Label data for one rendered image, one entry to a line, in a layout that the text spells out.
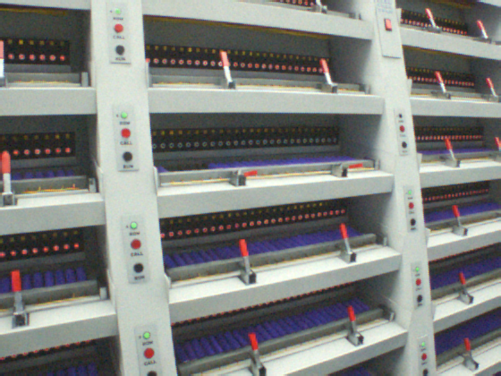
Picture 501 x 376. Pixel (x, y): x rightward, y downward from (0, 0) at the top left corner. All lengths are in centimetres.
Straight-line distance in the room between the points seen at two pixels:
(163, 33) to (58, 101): 39
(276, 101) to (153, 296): 48
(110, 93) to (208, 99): 20
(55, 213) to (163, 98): 29
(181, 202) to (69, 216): 21
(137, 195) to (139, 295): 18
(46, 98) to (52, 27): 29
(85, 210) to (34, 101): 21
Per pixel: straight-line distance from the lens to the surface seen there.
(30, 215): 78
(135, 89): 82
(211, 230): 101
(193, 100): 85
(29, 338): 80
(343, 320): 111
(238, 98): 89
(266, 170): 94
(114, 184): 78
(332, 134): 120
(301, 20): 105
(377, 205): 116
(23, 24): 106
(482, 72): 180
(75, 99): 81
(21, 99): 81
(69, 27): 107
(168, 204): 81
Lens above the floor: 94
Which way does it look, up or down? 2 degrees up
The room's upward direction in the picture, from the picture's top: 6 degrees counter-clockwise
